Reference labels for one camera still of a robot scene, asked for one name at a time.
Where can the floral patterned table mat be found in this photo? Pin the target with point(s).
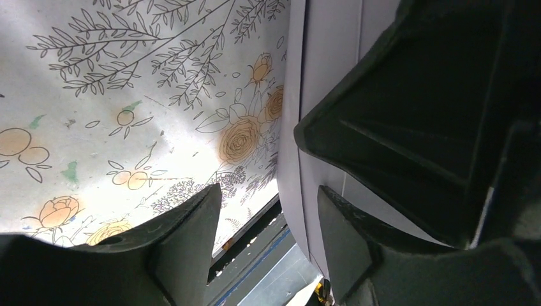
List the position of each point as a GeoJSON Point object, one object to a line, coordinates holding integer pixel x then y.
{"type": "Point", "coordinates": [113, 112]}

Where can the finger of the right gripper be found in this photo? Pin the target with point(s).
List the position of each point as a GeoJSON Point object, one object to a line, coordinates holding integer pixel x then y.
{"type": "Point", "coordinates": [441, 118]}

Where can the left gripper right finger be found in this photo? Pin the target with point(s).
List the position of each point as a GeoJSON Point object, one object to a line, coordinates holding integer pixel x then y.
{"type": "Point", "coordinates": [370, 262]}

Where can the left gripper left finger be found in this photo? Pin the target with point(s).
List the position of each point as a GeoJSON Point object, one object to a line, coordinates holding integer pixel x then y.
{"type": "Point", "coordinates": [164, 261]}

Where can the grey lavender envelope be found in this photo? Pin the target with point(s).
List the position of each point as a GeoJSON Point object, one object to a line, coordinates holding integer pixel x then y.
{"type": "Point", "coordinates": [326, 39]}

